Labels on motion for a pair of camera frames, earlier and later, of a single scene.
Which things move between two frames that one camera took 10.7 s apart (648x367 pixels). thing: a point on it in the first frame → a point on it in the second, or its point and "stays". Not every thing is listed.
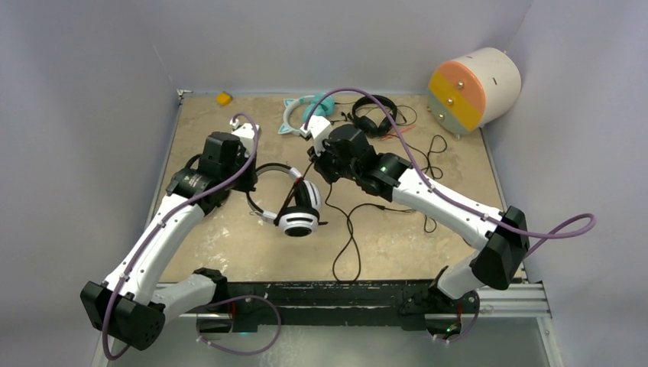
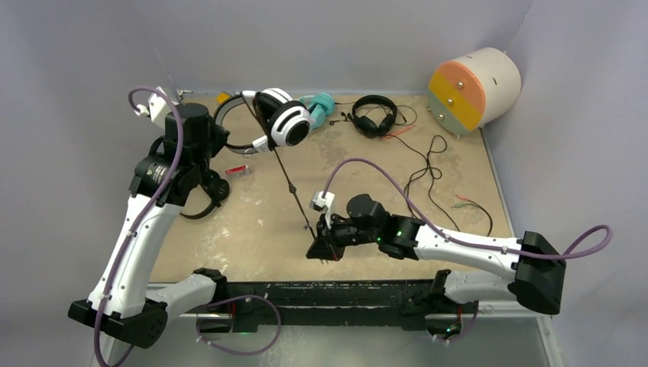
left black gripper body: (246, 183) → (216, 139)
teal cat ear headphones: (325, 107) stays
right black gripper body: (329, 163) → (347, 234)
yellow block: (224, 99) stays
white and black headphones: (302, 219) → (279, 120)
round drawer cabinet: (468, 93) stays
